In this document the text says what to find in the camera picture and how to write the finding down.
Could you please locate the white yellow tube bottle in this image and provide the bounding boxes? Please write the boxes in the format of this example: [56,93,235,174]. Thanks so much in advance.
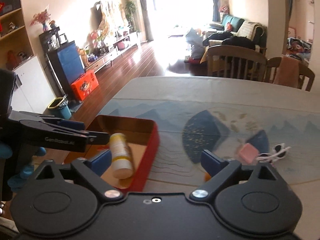
[110,133,134,180]

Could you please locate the white sunglasses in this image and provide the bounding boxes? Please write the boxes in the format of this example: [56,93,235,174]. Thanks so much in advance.
[256,143,291,164]

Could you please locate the orange fruit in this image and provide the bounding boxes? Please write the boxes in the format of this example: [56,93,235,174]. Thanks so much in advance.
[204,173,212,181]

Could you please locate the blue gloved left hand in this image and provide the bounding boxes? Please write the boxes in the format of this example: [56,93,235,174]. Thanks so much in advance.
[1,143,46,201]

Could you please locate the blue trash bin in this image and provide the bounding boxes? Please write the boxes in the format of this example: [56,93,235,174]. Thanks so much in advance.
[47,96,72,120]

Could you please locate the pink ridged soap dish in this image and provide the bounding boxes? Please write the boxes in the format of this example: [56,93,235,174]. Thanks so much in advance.
[238,143,259,164]

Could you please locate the white cabinet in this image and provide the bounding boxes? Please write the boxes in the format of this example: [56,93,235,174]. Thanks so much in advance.
[11,56,56,114]

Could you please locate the orange red gift box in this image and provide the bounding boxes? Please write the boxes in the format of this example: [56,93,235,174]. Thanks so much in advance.
[71,70,99,101]

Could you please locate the red metal tin box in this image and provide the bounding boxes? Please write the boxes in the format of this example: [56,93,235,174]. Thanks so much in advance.
[63,114,161,193]

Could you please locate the white tv console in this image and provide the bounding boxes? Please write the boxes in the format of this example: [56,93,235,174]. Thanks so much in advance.
[85,31,140,73]

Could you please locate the blue black panel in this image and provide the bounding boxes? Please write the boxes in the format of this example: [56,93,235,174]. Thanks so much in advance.
[47,41,85,100]

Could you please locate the dark wooden chair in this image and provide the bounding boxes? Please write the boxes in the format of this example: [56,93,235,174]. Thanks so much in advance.
[206,45,267,82]

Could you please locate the wooden chair with pink cloth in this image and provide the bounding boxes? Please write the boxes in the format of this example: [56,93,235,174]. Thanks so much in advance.
[264,56,315,92]

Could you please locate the teal sofa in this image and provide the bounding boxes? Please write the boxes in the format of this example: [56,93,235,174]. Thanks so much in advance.
[209,14,267,55]

